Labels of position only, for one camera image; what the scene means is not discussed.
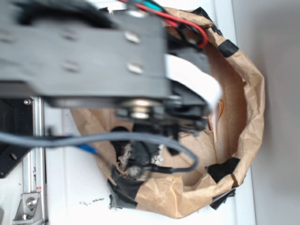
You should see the crumpled white newspaper ball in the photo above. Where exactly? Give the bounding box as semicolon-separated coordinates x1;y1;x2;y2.
117;142;164;180

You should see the crumpled brown paper bag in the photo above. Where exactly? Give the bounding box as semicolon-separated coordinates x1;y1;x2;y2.
70;6;266;220

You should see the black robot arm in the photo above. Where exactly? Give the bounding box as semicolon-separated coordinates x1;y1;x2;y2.
0;0;222;131

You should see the grey cable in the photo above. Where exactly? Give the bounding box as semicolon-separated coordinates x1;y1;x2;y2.
0;131;199;173

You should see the red wire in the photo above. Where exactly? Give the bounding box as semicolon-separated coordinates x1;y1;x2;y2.
118;0;209;49

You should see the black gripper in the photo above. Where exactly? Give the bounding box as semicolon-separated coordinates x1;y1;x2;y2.
117;50;222;133

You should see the aluminium frame rail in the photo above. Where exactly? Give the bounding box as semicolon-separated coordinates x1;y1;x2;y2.
11;96;49;225

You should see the metal corner bracket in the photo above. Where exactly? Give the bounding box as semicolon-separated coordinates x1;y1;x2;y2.
12;192;44;225

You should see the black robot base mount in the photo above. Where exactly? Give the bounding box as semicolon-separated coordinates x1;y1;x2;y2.
0;97;34;179

